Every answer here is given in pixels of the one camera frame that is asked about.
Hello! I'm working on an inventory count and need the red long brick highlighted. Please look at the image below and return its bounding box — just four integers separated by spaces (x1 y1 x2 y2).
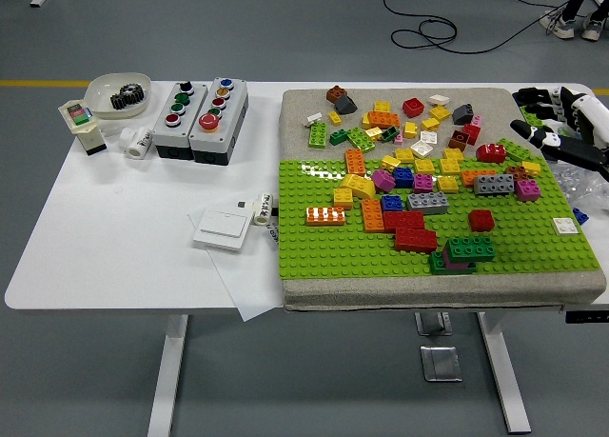
393 227 439 253
382 210 426 233

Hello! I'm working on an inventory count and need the white table leg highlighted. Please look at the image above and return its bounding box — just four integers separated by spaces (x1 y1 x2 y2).
477 311 533 434
146 312 190 437

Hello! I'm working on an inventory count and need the person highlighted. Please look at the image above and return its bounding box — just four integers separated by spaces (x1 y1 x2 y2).
540 0 609 42

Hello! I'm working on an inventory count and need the white bowl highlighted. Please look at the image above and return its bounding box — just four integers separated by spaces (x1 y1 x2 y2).
84 72 152 121

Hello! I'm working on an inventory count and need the grey metal table bracket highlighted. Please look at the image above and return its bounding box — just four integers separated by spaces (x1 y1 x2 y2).
413 311 452 337

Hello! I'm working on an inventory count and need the grey four-button control box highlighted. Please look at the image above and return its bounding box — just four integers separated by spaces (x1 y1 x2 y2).
150 80 209 161

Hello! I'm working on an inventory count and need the red rounded brick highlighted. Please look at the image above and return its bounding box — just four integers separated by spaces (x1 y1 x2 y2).
475 143 507 165

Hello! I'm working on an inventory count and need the white wall switch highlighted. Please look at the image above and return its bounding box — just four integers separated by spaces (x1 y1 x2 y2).
191 209 250 252

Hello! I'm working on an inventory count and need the white flat square brick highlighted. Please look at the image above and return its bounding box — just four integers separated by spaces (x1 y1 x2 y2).
551 216 580 237

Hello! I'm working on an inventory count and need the dark grey slope brick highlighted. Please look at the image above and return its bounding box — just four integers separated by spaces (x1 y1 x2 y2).
451 103 475 127
332 94 358 115

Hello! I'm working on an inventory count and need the white pipe tee fitting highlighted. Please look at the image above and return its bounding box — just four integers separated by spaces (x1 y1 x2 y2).
118 125 154 161

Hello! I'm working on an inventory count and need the lime green long brick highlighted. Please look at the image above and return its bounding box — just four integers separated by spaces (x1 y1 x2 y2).
521 104 546 128
307 121 329 149
495 136 541 163
344 127 377 152

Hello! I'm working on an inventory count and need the brown upturned brick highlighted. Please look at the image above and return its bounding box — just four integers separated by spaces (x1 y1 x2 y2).
447 129 472 151

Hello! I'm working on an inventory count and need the white labelled pipe fitting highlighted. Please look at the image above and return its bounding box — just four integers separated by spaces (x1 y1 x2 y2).
250 191 278 228

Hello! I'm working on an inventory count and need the yellow arch brick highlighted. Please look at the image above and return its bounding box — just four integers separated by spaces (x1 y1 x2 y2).
338 172 377 200

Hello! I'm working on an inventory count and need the grey emergency-stop control box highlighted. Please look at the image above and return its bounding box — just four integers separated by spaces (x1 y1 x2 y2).
188 77 249 166

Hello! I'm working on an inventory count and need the magenta rounded brick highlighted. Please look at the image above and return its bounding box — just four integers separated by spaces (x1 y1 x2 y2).
369 168 397 192

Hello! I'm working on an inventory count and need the orange long brick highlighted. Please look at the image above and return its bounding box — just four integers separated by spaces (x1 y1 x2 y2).
459 169 499 189
366 110 402 129
304 206 346 228
360 198 385 234
344 148 367 177

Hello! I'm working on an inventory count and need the white red-green pushbutton switch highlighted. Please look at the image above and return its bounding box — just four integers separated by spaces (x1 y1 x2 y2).
57 98 108 157

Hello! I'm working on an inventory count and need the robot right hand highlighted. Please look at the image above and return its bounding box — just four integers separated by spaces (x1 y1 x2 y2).
509 85 609 181

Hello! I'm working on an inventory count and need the green studded baseplate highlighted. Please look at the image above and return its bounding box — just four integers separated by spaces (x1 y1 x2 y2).
276 155 601 281

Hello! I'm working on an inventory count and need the dark green long brick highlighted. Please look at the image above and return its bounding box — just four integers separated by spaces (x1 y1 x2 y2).
427 250 477 276
446 235 497 264

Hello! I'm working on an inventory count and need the black metal gear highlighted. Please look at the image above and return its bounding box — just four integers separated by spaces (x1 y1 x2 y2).
109 83 147 110

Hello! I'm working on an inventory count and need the black table control panel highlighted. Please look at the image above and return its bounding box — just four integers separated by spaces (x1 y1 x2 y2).
564 308 609 325

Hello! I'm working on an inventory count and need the grey long brick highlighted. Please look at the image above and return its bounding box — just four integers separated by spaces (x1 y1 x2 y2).
473 173 516 197
405 191 450 216

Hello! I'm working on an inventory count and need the black floor cable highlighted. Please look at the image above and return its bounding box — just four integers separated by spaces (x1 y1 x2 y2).
383 0 572 56

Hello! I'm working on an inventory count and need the metal floor socket box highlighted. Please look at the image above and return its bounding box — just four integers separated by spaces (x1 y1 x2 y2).
419 345 463 384

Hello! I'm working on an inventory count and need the clear crumpled plastic bag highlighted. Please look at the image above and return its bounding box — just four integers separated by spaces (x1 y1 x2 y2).
551 163 609 214

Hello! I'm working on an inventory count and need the magenta square brick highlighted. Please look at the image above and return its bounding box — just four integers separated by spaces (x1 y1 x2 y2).
515 179 541 203

